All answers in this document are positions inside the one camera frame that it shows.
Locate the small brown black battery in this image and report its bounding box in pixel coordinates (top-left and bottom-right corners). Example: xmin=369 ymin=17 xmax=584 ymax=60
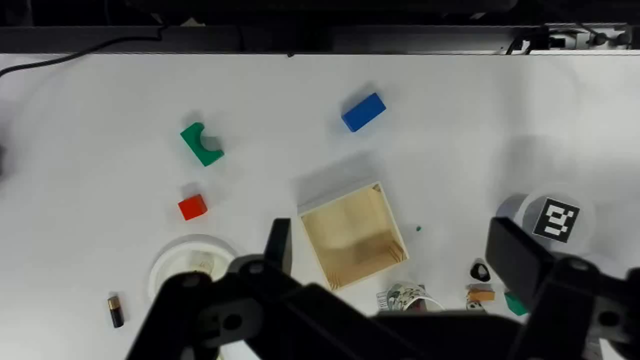
xmin=106 ymin=292 xmax=126 ymax=330

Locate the thin black cable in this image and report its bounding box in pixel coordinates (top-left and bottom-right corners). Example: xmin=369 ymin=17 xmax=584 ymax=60
xmin=0 ymin=26 xmax=168 ymax=78

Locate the green arch block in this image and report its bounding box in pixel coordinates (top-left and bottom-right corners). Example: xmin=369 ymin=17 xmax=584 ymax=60
xmin=178 ymin=120 xmax=226 ymax=169

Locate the white round plate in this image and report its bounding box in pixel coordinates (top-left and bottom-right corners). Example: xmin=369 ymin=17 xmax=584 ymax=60
xmin=146 ymin=235 xmax=238 ymax=303

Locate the small orange brown clip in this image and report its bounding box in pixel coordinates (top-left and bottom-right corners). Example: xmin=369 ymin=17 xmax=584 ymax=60
xmin=465 ymin=282 xmax=497 ymax=310

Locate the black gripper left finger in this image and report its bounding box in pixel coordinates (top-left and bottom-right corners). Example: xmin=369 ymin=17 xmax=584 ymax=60
xmin=126 ymin=217 xmax=416 ymax=360

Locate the blue rectangular block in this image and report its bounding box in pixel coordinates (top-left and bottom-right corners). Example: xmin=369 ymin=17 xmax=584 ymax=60
xmin=340 ymin=91 xmax=389 ymax=135

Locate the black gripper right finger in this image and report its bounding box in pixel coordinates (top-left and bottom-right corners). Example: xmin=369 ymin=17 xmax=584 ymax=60
xmin=485 ymin=217 xmax=640 ymax=360

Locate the open wooden box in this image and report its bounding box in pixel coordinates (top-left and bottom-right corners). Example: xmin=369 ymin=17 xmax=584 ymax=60
xmin=297 ymin=181 xmax=413 ymax=292

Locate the black metal clamp bracket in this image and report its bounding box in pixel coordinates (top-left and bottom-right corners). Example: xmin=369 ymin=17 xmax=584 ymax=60
xmin=507 ymin=22 xmax=632 ymax=56

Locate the small green piece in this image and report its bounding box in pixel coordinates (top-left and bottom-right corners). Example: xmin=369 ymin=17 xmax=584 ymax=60
xmin=505 ymin=290 xmax=531 ymax=317

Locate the small black pebble-shaped object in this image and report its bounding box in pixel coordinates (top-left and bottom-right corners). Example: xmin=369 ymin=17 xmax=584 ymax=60
xmin=468 ymin=260 xmax=491 ymax=282

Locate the red cube block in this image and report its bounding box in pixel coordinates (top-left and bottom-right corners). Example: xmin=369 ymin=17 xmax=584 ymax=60
xmin=177 ymin=192 xmax=211 ymax=222

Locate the patterned paper cup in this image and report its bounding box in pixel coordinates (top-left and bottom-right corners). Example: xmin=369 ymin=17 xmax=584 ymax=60
xmin=377 ymin=282 xmax=443 ymax=317

